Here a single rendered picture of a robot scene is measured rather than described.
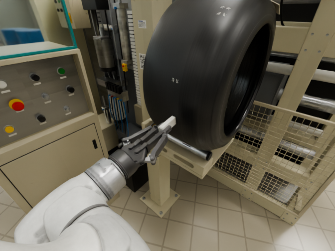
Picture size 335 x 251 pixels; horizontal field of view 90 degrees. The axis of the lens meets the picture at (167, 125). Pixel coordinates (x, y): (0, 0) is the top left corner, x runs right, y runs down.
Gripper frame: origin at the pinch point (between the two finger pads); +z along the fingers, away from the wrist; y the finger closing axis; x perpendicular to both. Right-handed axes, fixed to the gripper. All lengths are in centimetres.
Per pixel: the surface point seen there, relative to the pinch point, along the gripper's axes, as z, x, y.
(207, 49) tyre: 10.9, -20.9, -6.5
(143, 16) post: 28, -24, 34
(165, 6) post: 36, -27, 28
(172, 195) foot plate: 23, 116, 27
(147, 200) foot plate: 5, 114, 41
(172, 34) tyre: 12.4, -22.9, 5.8
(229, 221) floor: 35, 119, -23
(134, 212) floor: -10, 113, 42
